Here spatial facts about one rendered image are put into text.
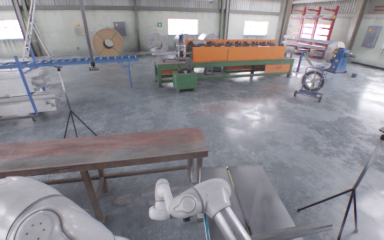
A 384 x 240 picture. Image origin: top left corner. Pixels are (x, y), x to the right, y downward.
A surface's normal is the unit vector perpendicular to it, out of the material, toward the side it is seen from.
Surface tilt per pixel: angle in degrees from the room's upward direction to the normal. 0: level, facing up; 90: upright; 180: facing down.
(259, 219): 0
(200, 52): 90
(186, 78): 92
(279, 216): 0
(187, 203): 38
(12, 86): 90
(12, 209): 20
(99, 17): 90
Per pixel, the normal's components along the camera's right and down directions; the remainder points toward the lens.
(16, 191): 0.05, -0.92
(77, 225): 0.84, -0.55
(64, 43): 0.31, 0.44
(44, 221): 0.00, -0.58
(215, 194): 0.19, -0.67
